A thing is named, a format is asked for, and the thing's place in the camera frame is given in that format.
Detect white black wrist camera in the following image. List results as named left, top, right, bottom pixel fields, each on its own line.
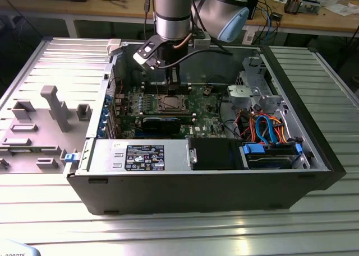
left=132, top=35, right=164, bottom=71

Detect black case fan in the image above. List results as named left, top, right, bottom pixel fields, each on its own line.
left=131, top=69, right=148, bottom=86

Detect blue card retainer strip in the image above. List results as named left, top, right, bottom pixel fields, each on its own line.
left=96, top=95, right=113, bottom=139

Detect orange wire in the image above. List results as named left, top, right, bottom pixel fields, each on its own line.
left=273, top=121, right=289, bottom=144
left=241, top=113, right=257, bottom=142

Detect black drive bay cover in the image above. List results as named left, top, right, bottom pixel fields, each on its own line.
left=188, top=138, right=243, bottom=171

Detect silver power supply with label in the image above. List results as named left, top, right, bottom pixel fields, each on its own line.
left=94, top=139, right=190, bottom=173

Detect blue wire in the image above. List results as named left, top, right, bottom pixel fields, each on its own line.
left=254, top=113, right=278, bottom=147

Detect grey parts rack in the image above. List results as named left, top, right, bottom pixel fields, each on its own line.
left=0, top=85, right=95, bottom=175

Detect black wire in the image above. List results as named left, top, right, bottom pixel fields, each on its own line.
left=217, top=89, right=242, bottom=139

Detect grey metal device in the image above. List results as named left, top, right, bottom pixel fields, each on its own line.
left=300, top=0, right=321, bottom=16

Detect black CPU socket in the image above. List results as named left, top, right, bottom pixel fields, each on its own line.
left=157, top=93, right=189, bottom=113

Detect open black PC case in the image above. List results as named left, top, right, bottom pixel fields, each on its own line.
left=63, top=39, right=346, bottom=216

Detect white papers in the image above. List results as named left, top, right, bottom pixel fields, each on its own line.
left=322, top=3, right=357, bottom=16

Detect black camera cable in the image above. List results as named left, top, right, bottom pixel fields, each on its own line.
left=155, top=49, right=233, bottom=69

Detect black RAM slot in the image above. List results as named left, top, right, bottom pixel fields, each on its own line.
left=142, top=87, right=192, bottom=95
left=142, top=82, right=192, bottom=89

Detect green motherboard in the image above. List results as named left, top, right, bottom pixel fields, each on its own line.
left=112, top=83, right=228, bottom=141

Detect white device with print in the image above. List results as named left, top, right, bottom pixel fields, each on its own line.
left=0, top=239, right=42, bottom=256

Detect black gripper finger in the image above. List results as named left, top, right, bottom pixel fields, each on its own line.
left=167, top=66, right=181, bottom=96

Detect wooden workbench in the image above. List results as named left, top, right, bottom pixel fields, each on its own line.
left=0, top=0, right=359, bottom=38

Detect beige case latch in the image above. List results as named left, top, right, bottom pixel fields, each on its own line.
left=107, top=39, right=122, bottom=55

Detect blue case clip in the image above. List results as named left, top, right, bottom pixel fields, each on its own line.
left=63, top=152, right=81, bottom=164

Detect metal heat sink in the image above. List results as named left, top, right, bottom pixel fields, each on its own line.
left=284, top=0, right=303, bottom=15

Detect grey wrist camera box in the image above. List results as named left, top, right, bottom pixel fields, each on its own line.
left=192, top=33, right=211, bottom=48

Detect small black tower box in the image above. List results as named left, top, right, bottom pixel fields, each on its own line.
left=246, top=0, right=262, bottom=20

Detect black graphics card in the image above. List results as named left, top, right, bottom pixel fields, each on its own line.
left=141, top=116, right=182, bottom=135

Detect silver metal drive cage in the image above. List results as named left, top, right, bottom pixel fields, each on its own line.
left=227, top=55, right=283, bottom=111

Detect hard disk in blue carrier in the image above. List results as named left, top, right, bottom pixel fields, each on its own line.
left=240, top=143, right=303, bottom=170

